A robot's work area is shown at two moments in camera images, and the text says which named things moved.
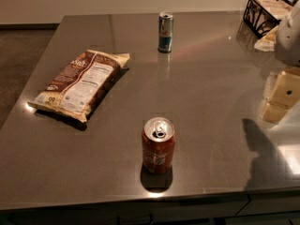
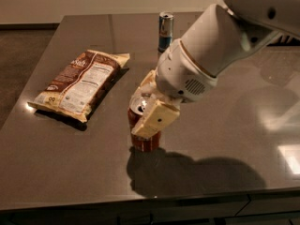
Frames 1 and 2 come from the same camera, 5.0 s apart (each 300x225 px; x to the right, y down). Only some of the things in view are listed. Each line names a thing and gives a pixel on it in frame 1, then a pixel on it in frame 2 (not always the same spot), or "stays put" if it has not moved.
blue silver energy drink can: x=165 y=32 stays put
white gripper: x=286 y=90 to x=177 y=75
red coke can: x=158 y=145 to x=135 y=111
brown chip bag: x=78 y=88 stays put
